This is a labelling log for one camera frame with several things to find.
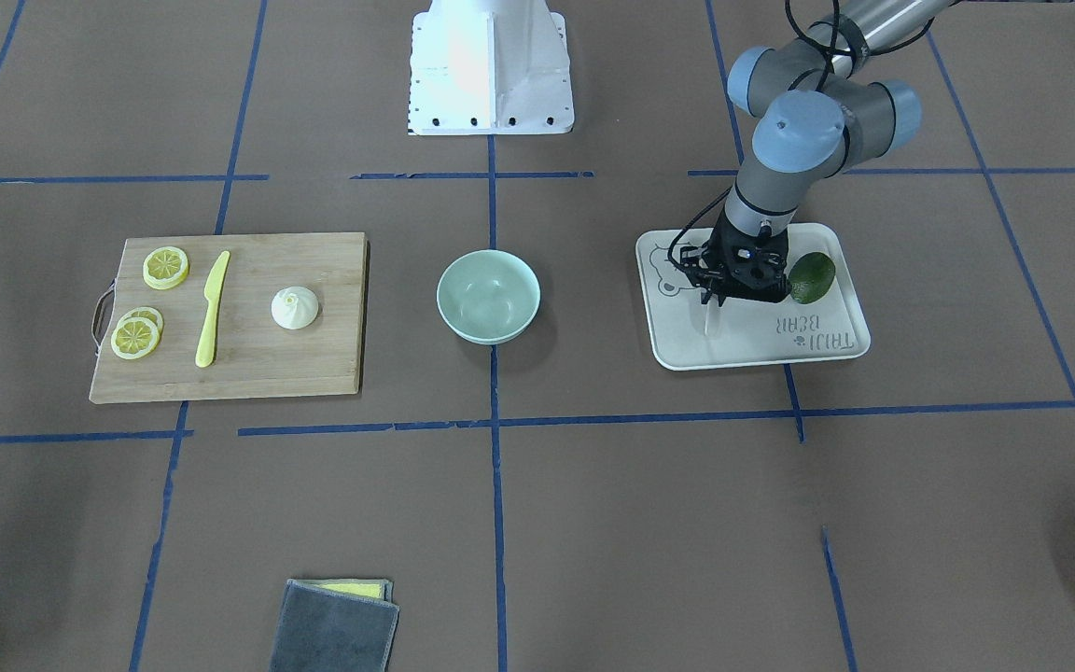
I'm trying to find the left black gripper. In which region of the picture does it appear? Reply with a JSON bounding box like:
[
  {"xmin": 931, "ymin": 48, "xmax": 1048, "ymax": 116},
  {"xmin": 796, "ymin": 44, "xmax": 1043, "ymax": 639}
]
[{"xmin": 714, "ymin": 218, "xmax": 789, "ymax": 305}]

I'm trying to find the translucent white spoon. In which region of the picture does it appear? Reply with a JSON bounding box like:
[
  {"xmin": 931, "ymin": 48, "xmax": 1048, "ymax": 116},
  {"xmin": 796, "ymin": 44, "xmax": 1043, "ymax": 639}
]
[{"xmin": 703, "ymin": 297, "xmax": 722, "ymax": 339}]

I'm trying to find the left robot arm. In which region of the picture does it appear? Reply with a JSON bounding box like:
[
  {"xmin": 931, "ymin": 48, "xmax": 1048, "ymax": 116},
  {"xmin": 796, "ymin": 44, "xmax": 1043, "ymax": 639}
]
[{"xmin": 698, "ymin": 1, "xmax": 948, "ymax": 303}]

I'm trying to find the light green bowl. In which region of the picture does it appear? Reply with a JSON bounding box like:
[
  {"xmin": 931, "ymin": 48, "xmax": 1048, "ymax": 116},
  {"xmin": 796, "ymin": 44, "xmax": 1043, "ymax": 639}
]
[{"xmin": 436, "ymin": 248, "xmax": 542, "ymax": 345}]

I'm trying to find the white steamed bun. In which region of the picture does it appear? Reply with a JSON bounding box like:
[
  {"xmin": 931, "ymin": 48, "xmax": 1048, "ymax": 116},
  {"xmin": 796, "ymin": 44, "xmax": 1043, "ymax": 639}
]
[{"xmin": 270, "ymin": 286, "xmax": 321, "ymax": 330}]

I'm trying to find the green avocado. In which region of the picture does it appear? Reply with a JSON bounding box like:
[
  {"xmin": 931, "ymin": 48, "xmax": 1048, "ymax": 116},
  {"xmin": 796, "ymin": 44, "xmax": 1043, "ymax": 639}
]
[{"xmin": 788, "ymin": 251, "xmax": 836, "ymax": 303}]

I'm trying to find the cream bear tray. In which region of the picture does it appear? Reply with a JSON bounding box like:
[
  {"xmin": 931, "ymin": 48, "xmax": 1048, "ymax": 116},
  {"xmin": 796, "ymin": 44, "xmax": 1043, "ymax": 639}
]
[{"xmin": 635, "ymin": 221, "xmax": 872, "ymax": 372}]

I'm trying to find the wooden cutting board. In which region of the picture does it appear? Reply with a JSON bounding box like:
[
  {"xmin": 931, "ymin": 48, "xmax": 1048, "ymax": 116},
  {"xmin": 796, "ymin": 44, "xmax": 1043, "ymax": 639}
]
[{"xmin": 89, "ymin": 232, "xmax": 370, "ymax": 404}]

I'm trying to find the yellow plastic knife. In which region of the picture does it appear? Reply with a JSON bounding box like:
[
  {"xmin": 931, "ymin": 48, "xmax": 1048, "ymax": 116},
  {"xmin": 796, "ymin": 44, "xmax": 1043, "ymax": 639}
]
[{"xmin": 194, "ymin": 251, "xmax": 230, "ymax": 369}]

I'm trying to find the grey folded cloth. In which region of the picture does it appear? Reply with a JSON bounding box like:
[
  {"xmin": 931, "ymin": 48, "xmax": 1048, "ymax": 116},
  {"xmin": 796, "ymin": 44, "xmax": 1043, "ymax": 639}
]
[{"xmin": 268, "ymin": 578, "xmax": 399, "ymax": 671}]

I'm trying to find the lemon slice stacked bottom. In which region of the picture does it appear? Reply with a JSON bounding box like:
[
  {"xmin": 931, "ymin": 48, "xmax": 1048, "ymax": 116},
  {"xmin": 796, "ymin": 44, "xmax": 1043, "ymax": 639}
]
[{"xmin": 119, "ymin": 306, "xmax": 164, "ymax": 331}]

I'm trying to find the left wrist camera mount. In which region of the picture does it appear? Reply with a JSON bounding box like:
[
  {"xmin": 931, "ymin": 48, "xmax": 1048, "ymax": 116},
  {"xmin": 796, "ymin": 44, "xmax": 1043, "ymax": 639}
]
[{"xmin": 668, "ymin": 244, "xmax": 725, "ymax": 305}]

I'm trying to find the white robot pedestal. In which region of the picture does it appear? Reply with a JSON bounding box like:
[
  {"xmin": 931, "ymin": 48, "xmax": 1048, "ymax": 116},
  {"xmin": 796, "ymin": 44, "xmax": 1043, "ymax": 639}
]
[{"xmin": 407, "ymin": 1, "xmax": 576, "ymax": 135}]

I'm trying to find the lemon slice near handle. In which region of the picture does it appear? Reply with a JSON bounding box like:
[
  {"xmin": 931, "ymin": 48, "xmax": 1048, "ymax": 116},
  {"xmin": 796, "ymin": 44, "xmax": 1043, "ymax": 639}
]
[{"xmin": 142, "ymin": 246, "xmax": 190, "ymax": 290}]

